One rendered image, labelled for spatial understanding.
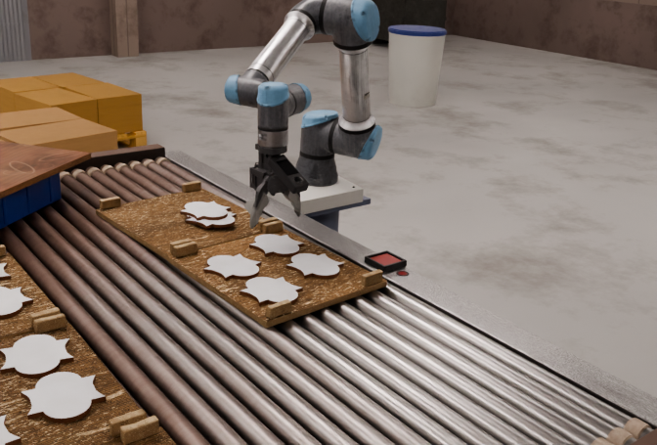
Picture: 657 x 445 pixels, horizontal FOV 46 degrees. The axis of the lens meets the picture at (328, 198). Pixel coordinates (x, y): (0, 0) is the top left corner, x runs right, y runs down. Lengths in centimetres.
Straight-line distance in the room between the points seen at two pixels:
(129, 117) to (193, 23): 545
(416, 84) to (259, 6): 454
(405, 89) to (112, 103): 329
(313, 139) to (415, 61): 569
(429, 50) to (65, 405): 706
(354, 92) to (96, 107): 401
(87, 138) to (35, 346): 341
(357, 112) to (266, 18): 990
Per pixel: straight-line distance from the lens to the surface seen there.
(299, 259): 189
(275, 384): 145
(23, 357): 154
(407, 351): 159
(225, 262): 187
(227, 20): 1188
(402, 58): 815
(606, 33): 1280
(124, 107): 627
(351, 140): 241
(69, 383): 145
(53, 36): 1086
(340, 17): 221
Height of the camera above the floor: 170
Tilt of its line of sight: 19 degrees down
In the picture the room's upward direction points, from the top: 2 degrees clockwise
